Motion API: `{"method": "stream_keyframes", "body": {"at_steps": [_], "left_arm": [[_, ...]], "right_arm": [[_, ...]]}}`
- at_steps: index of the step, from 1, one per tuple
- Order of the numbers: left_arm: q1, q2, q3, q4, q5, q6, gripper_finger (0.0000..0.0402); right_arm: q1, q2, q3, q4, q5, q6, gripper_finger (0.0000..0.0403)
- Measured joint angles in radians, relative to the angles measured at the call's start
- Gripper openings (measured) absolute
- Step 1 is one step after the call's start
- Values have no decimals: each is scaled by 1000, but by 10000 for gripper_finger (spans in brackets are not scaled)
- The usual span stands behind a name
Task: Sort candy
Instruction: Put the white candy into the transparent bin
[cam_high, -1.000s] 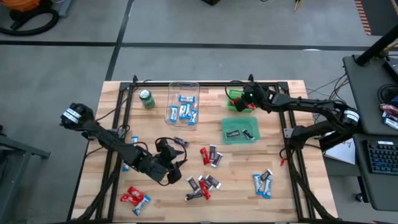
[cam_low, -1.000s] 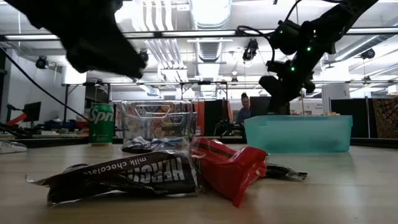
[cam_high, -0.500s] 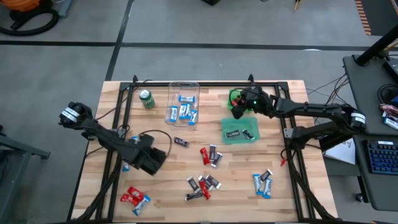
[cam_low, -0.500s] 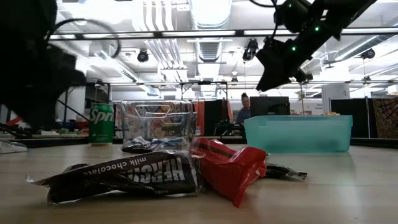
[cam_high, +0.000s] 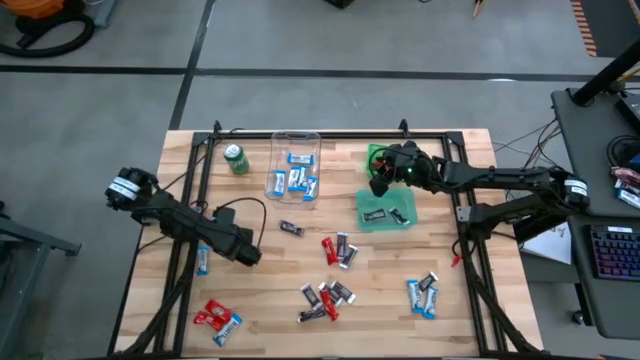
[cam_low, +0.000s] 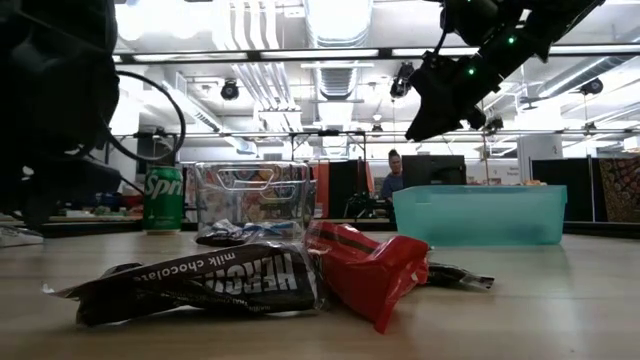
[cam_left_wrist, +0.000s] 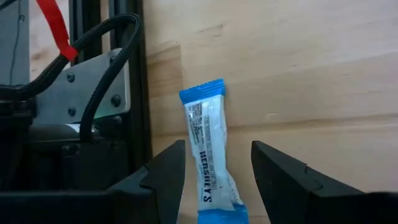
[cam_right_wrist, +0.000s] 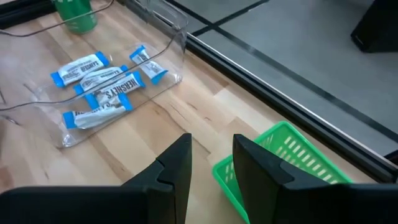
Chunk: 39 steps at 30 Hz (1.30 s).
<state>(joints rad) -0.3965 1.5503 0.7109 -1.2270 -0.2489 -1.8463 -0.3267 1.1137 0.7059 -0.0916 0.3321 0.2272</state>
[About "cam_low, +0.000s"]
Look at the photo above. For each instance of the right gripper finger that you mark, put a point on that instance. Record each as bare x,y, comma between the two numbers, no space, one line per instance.
445,110

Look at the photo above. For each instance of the red candy bar wrapper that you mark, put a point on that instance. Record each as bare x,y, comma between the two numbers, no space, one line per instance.
370,272

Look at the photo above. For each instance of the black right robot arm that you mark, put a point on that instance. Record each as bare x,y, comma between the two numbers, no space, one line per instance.
565,20

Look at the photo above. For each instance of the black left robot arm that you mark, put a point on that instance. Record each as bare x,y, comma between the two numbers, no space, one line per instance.
50,100

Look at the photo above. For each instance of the black computer monitor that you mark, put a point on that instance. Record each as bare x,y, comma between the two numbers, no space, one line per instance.
432,170

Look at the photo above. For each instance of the person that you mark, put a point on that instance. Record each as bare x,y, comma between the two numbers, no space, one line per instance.
394,182

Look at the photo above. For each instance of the teal plastic container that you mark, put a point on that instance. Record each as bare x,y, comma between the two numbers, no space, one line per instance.
480,220

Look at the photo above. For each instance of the black partition panel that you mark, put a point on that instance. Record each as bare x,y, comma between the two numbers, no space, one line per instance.
560,190

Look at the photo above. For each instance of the patterned orange black cloth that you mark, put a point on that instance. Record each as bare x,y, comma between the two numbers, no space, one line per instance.
620,190

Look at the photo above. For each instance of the clear plastic bin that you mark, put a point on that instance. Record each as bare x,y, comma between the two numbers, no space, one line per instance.
250,195

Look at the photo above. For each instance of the green Sprite can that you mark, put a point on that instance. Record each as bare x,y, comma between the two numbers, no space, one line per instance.
163,200

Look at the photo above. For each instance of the black background rig frame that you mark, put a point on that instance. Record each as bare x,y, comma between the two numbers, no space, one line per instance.
330,133

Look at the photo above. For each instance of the silver ventilation duct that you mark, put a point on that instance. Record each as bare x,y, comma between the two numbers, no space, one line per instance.
337,30

